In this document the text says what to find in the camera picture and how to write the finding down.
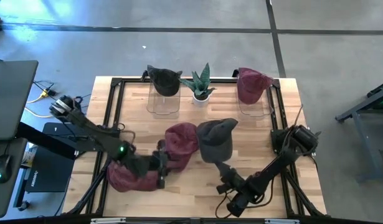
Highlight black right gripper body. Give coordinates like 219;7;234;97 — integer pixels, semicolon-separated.
216;167;247;195

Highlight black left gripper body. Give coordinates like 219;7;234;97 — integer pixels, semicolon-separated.
147;139;171;190

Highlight dark grey corduroy cap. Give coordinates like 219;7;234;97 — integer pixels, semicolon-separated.
146;64;183;97
196;117;239;165

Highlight maroon corduroy cap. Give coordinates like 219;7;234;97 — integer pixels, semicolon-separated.
164;122;201;174
236;67;275;106
106;160;163;193

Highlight clear plastic bin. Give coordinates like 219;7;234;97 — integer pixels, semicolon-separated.
146;79;182;119
235;77;275;121

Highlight green plant in white pot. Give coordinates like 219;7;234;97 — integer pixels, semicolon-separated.
179;62;217;108

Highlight black equipment case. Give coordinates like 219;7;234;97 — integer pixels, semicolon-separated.
24;122;77;194

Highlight black desk support beam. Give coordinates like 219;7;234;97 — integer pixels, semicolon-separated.
16;122;77;160

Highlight small printed box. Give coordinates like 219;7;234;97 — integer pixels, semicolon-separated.
21;144;36;167

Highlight dark grey desk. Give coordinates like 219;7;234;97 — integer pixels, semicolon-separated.
0;138;27;218

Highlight dark metal side table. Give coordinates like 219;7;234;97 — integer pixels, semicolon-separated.
335;79;383;183

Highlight white metal bracket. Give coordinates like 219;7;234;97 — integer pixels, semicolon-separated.
90;217;126;224
265;218;300;224

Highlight black metal table frame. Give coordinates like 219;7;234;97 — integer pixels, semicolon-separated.
66;76;326;218

